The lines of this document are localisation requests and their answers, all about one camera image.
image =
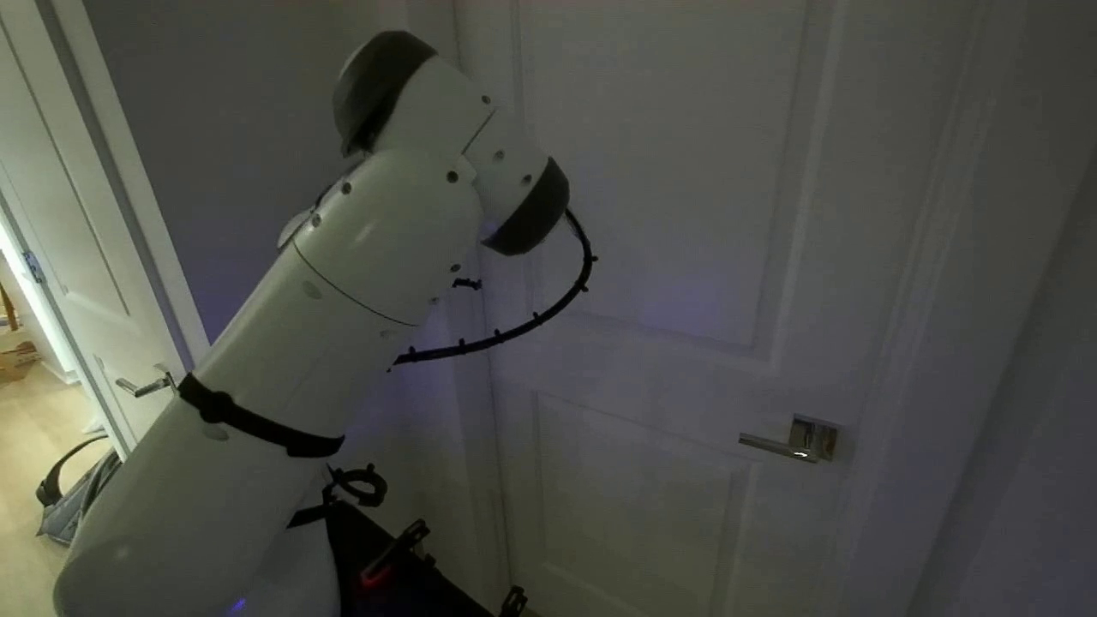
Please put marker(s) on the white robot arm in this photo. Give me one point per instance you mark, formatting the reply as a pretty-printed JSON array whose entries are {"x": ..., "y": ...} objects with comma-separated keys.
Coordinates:
[{"x": 205, "y": 512}]

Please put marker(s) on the white panel door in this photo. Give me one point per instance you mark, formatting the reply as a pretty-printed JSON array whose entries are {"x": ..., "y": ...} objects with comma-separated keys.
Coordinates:
[{"x": 789, "y": 210}]

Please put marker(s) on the red black clamp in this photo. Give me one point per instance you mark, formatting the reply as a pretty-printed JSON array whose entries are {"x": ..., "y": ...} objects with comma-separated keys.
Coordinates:
[{"x": 406, "y": 547}]

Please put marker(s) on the open white hallway door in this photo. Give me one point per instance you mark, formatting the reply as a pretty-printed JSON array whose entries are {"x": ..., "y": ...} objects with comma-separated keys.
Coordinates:
[{"x": 69, "y": 208}]

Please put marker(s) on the dark bag on floor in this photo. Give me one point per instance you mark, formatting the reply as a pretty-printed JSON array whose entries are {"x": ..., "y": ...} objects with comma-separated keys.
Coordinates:
[{"x": 62, "y": 509}]

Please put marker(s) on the silver lever door handle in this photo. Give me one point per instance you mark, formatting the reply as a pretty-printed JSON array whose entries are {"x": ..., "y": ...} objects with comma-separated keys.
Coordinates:
[{"x": 807, "y": 439}]

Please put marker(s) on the silver hallway door handle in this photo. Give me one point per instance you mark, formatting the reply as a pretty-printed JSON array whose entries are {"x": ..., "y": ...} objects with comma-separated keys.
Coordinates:
[{"x": 142, "y": 388}]

